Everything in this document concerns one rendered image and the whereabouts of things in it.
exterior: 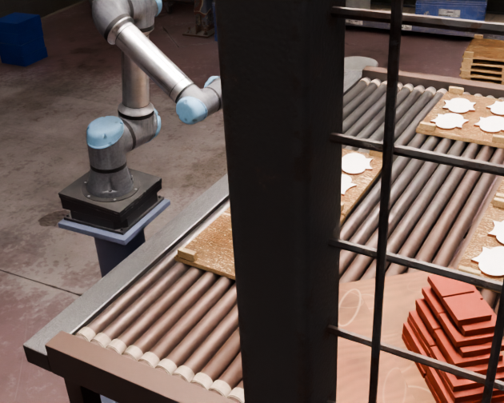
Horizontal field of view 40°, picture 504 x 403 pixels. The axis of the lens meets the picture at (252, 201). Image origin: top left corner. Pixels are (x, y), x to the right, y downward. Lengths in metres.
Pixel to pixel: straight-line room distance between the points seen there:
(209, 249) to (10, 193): 2.64
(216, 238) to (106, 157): 0.44
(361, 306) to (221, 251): 0.53
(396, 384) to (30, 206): 3.17
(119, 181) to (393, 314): 1.04
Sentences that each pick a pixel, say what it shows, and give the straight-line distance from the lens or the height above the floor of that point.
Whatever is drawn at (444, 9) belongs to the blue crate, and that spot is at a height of 0.27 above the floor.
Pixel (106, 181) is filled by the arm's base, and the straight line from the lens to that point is 2.23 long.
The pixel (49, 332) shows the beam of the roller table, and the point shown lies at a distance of 1.84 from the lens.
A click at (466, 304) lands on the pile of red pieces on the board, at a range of 1.38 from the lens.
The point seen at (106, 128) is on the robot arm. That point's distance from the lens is 2.18.
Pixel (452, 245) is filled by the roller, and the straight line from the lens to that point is 2.05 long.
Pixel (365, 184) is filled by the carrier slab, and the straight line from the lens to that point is 2.28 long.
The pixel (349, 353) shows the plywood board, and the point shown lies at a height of 1.04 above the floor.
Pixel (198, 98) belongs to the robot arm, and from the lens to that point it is 1.86.
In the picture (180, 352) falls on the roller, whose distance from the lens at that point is 1.69.
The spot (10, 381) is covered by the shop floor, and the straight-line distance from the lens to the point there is 3.12.
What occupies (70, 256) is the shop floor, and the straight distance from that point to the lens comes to 3.75.
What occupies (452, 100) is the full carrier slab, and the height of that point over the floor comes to 0.95.
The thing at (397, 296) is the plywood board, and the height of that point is 1.04.
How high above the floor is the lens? 2.07
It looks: 31 degrees down
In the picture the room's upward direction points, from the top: 3 degrees counter-clockwise
